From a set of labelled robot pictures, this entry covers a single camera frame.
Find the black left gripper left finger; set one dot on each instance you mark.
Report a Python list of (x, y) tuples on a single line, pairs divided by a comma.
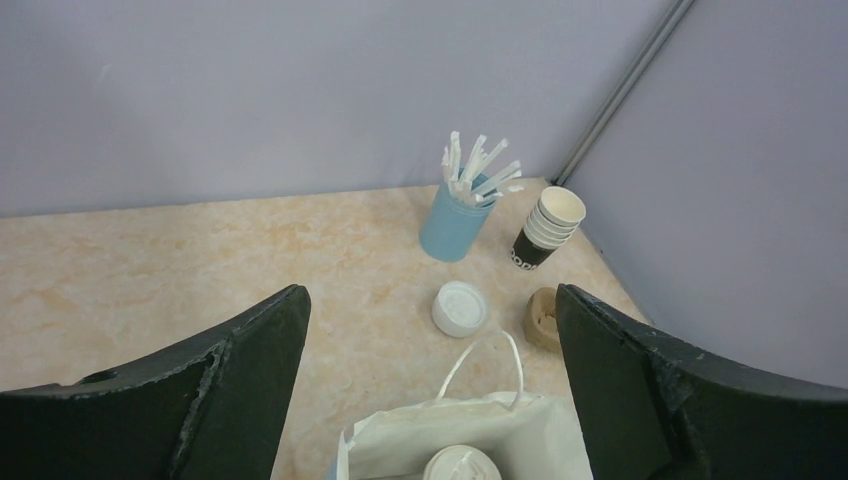
[(211, 406)]

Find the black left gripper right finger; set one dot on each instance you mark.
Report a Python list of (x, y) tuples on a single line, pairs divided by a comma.
[(652, 406)]

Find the light blue paper bag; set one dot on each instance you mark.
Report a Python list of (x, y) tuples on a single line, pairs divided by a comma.
[(527, 435)]

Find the white coffee cup lid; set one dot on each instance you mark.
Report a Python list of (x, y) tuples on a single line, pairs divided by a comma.
[(461, 462)]

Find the stack of white cup lids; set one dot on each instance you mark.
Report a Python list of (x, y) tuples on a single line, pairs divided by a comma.
[(459, 309)]

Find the brown cardboard cup carrier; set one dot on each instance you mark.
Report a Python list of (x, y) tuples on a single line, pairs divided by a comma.
[(539, 323)]

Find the stack of paper cups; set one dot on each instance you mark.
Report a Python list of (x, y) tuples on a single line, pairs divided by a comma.
[(554, 219)]

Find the blue cylindrical straw holder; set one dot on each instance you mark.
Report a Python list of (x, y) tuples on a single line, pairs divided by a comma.
[(452, 226)]

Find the white wrapped straws bundle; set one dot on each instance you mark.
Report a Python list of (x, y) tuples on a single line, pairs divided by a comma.
[(467, 181)]

